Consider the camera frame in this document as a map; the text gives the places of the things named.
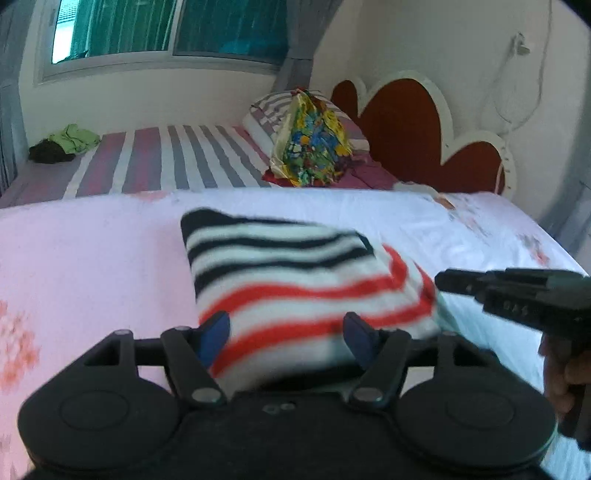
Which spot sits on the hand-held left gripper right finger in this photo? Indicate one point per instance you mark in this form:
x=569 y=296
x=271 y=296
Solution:
x=358 y=341

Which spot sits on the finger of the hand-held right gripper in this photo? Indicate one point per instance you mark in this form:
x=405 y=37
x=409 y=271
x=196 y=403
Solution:
x=461 y=282

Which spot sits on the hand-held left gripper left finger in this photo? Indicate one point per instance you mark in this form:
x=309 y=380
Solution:
x=217 y=334

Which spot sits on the white black red striped garment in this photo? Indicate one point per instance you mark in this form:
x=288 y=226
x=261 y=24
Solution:
x=286 y=277

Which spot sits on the person's right hand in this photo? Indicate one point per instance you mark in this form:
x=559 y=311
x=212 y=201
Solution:
x=554 y=378

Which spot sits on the white cloth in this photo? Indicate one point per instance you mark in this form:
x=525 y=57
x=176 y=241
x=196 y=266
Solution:
x=415 y=188

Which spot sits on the maroon cloth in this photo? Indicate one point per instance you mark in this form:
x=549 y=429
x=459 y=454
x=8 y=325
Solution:
x=369 y=175

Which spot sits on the red and white headboard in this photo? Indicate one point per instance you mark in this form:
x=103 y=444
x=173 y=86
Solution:
x=406 y=138

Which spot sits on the striped mattress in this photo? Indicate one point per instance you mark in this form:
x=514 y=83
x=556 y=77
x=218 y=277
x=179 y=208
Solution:
x=152 y=161

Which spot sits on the colourful printed cloth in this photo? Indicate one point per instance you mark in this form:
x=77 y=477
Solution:
x=309 y=138

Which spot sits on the striped pillow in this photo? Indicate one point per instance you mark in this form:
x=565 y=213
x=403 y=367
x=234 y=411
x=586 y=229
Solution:
x=272 y=108

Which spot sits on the green cloth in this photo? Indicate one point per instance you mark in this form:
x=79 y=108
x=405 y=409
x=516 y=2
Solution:
x=76 y=138

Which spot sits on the black cloth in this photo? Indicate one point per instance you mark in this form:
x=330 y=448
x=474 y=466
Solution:
x=48 y=152

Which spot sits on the grey curtain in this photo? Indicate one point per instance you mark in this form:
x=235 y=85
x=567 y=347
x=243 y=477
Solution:
x=295 y=50
x=8 y=115

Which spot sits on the window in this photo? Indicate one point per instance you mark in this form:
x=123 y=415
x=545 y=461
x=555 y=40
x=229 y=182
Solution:
x=138 y=27

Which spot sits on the white wall plug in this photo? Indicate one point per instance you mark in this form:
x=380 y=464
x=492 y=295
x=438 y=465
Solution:
x=521 y=44

